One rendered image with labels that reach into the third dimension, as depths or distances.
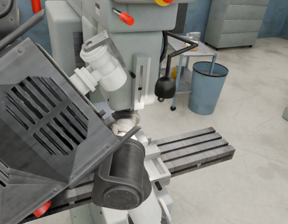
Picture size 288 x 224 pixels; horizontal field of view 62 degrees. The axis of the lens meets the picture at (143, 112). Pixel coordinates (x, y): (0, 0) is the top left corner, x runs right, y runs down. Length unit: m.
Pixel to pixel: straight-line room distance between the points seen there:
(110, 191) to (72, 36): 0.89
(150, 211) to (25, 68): 0.48
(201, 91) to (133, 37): 2.50
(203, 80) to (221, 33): 2.97
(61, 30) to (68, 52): 0.11
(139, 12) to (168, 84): 0.24
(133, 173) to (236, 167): 2.32
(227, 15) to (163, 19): 5.20
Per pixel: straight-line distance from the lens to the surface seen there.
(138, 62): 0.82
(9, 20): 0.50
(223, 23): 5.99
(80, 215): 1.97
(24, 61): 0.37
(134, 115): 1.01
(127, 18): 0.62
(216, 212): 2.35
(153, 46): 0.87
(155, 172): 1.15
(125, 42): 0.83
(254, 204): 2.55
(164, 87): 0.77
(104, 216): 1.19
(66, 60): 1.30
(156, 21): 0.81
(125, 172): 0.53
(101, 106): 1.45
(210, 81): 3.17
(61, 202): 1.17
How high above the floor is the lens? 1.84
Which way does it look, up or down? 34 degrees down
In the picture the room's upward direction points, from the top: 5 degrees clockwise
